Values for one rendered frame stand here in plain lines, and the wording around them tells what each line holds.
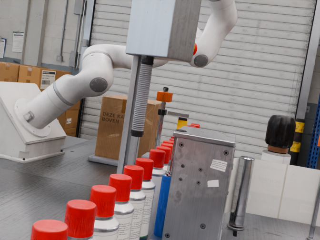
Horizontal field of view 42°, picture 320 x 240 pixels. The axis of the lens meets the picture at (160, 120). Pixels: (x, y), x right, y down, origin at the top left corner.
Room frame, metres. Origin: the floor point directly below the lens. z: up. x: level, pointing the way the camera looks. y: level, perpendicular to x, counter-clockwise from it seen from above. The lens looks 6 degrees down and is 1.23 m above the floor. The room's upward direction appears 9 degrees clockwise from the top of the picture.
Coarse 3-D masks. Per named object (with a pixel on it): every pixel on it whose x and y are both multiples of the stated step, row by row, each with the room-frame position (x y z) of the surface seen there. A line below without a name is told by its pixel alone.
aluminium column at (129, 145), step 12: (132, 60) 1.19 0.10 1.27; (132, 72) 1.19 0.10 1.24; (132, 84) 1.19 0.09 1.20; (132, 96) 1.19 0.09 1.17; (132, 108) 1.19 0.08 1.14; (132, 120) 1.19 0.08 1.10; (120, 144) 1.19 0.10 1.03; (132, 144) 1.18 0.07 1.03; (120, 156) 1.19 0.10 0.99; (132, 156) 1.18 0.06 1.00; (120, 168) 1.19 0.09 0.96
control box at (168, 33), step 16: (144, 0) 1.12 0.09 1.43; (160, 0) 1.07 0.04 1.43; (176, 0) 1.04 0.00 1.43; (192, 0) 1.08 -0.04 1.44; (144, 16) 1.11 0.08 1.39; (160, 16) 1.07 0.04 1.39; (176, 16) 1.04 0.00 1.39; (192, 16) 1.08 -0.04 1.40; (128, 32) 1.15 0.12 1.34; (144, 32) 1.11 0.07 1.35; (160, 32) 1.06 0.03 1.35; (176, 32) 1.05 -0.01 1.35; (192, 32) 1.09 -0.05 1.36; (128, 48) 1.15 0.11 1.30; (144, 48) 1.10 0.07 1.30; (160, 48) 1.05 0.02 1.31; (176, 48) 1.05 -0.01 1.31; (192, 48) 1.10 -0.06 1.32
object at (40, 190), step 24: (24, 168) 1.51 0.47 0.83; (48, 168) 1.56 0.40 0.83; (72, 168) 1.62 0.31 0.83; (96, 168) 1.68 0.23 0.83; (0, 192) 1.20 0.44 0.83; (24, 192) 1.23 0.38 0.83; (48, 192) 1.27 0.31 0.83; (72, 192) 1.30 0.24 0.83; (0, 216) 1.02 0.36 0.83; (24, 216) 1.04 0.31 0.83; (48, 216) 1.07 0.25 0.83
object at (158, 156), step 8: (152, 152) 0.84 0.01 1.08; (160, 152) 0.84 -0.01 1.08; (160, 160) 0.84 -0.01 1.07; (160, 168) 0.84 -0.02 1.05; (152, 176) 0.83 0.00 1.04; (160, 176) 0.83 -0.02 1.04; (160, 184) 0.83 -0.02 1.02; (152, 208) 0.83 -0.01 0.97; (152, 216) 0.83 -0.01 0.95; (152, 224) 0.83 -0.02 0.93
